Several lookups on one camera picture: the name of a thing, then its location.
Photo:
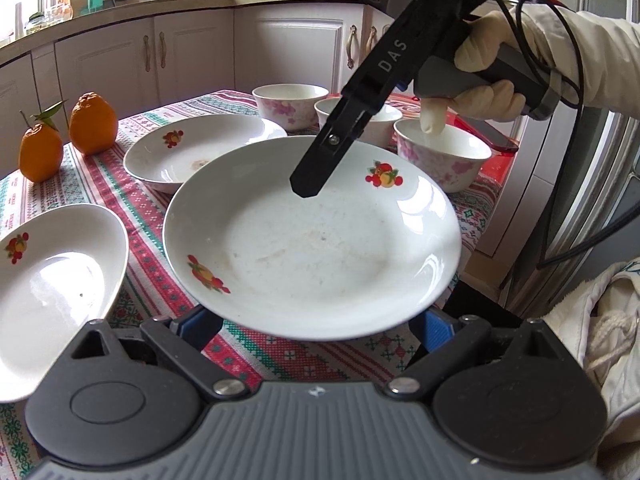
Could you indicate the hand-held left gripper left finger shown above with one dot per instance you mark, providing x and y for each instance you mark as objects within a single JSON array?
[{"x": 192, "y": 324}]

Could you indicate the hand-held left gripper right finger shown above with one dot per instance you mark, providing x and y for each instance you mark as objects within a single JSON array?
[{"x": 440, "y": 331}]

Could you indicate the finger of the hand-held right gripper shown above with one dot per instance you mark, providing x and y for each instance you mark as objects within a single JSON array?
[
  {"x": 320, "y": 160},
  {"x": 370, "y": 120}
]

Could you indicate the white bowl with pink flowers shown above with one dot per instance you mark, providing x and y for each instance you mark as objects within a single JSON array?
[
  {"x": 382, "y": 125},
  {"x": 285, "y": 102},
  {"x": 445, "y": 160}
]

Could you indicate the white plate with fruit print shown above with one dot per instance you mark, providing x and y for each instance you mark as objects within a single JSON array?
[
  {"x": 55, "y": 285},
  {"x": 310, "y": 240},
  {"x": 215, "y": 155}
]

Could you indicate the person's right forearm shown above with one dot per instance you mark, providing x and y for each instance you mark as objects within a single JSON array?
[{"x": 610, "y": 55}]

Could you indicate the person's right hand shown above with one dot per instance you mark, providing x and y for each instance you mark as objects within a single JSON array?
[{"x": 487, "y": 40}]

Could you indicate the red green patterned tablecloth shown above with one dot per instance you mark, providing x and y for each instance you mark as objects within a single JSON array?
[{"x": 147, "y": 265}]

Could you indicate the red flat box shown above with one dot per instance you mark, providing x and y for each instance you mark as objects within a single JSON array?
[{"x": 502, "y": 160}]

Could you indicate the white kitchen cabinets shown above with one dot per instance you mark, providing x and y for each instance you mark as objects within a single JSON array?
[{"x": 200, "y": 60}]

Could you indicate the bumpy orange without leaf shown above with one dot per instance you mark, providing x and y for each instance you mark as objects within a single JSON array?
[{"x": 92, "y": 125}]

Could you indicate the orange with green leaf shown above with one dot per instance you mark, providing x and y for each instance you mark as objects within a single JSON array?
[{"x": 40, "y": 155}]

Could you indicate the silver refrigerator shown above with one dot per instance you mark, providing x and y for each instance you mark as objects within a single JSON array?
[{"x": 610, "y": 160}]

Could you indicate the beige kitchen countertop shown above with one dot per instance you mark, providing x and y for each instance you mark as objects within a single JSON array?
[{"x": 125, "y": 12}]

